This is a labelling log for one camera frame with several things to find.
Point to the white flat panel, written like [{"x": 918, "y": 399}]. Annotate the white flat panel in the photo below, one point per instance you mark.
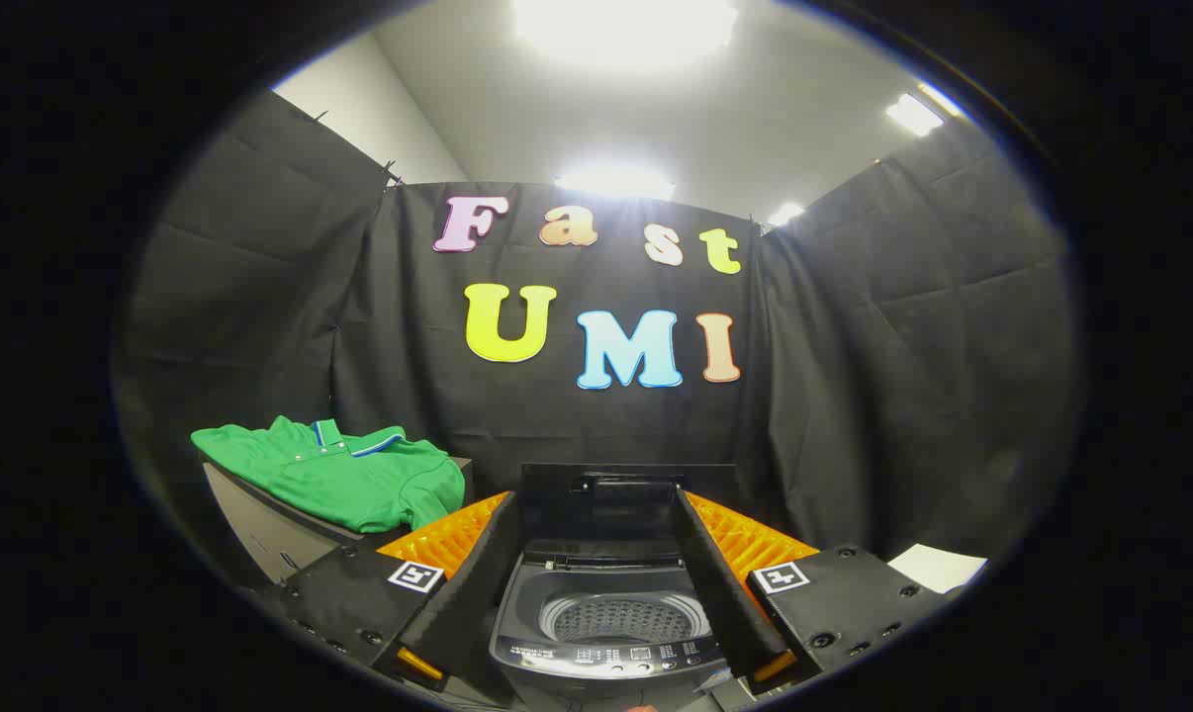
[{"x": 938, "y": 569}]

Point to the long ceiling light panel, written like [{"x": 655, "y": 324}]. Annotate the long ceiling light panel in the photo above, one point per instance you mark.
[{"x": 614, "y": 183}]

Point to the large round ceiling light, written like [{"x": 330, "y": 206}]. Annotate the large round ceiling light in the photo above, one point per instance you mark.
[{"x": 624, "y": 28}]

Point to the small ceiling light panel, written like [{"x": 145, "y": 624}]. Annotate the small ceiling light panel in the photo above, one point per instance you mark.
[{"x": 784, "y": 214}]

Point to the black backdrop cloth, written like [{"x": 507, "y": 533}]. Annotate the black backdrop cloth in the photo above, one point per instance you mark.
[{"x": 557, "y": 415}]

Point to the grey cabinet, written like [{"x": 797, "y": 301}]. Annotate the grey cabinet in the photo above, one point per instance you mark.
[{"x": 260, "y": 534}]

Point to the green polo shirt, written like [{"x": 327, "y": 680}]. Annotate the green polo shirt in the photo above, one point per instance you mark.
[{"x": 339, "y": 475}]

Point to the square ceiling light panel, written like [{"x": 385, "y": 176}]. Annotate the square ceiling light panel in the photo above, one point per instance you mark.
[{"x": 913, "y": 115}]

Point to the grey washing machine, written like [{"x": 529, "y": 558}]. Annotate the grey washing machine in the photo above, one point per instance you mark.
[{"x": 606, "y": 643}]

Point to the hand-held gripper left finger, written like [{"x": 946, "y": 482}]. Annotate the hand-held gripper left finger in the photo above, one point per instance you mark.
[{"x": 468, "y": 583}]

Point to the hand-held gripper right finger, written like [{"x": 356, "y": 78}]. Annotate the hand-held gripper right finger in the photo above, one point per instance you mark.
[{"x": 720, "y": 583}]

